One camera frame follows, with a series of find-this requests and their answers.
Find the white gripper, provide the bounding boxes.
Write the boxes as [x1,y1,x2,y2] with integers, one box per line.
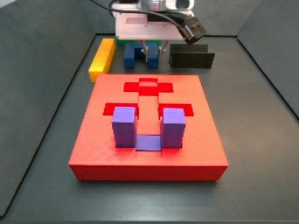
[114,3,194,63]

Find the blue U-shaped block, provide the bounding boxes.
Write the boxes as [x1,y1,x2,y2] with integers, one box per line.
[123,43,161,68]

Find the red fixture base block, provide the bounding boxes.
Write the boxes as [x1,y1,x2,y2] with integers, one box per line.
[70,74,230,181]

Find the black angled stand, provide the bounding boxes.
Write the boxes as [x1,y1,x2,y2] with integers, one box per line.
[170,44,215,69]

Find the green stepped block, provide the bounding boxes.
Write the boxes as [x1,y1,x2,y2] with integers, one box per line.
[117,39,163,45]

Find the yellow long bar block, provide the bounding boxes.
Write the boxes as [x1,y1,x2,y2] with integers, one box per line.
[88,38,117,83]

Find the purple U-shaped block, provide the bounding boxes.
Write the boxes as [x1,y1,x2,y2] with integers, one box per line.
[113,107,186,151]

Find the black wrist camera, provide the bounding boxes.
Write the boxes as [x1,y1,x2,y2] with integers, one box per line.
[181,17,206,45]

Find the black camera cable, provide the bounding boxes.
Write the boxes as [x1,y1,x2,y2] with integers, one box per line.
[90,0,187,32]

